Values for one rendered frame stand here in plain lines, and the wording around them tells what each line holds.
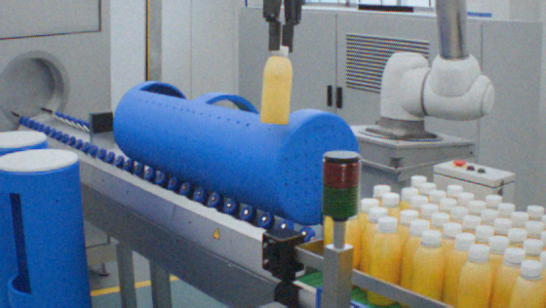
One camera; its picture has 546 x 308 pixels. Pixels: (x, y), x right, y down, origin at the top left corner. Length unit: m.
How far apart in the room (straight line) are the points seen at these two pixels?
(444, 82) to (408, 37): 1.41
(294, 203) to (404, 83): 0.71
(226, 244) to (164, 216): 0.33
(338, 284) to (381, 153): 1.02
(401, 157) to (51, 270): 1.13
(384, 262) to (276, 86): 0.49
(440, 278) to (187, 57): 6.07
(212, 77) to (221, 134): 5.55
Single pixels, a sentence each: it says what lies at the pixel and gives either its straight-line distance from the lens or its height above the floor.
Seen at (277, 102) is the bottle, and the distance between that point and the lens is 1.66.
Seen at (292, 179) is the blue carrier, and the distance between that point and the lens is 1.73.
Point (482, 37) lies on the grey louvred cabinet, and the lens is 3.29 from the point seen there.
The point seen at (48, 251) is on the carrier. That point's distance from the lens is 2.21.
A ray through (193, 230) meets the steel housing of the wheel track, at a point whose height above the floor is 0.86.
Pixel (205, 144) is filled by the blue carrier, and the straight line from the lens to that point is 1.93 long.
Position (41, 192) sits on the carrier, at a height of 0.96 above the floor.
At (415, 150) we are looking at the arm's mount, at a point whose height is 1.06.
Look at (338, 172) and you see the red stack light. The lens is 1.16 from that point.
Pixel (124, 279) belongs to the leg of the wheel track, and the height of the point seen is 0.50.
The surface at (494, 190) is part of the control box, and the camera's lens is 1.74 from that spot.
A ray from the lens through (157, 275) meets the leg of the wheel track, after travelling 2.76.
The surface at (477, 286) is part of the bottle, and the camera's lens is 1.30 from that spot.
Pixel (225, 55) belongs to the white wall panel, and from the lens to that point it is 7.48.
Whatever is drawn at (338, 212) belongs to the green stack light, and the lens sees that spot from 1.18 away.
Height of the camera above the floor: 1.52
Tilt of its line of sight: 13 degrees down
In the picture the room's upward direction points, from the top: straight up
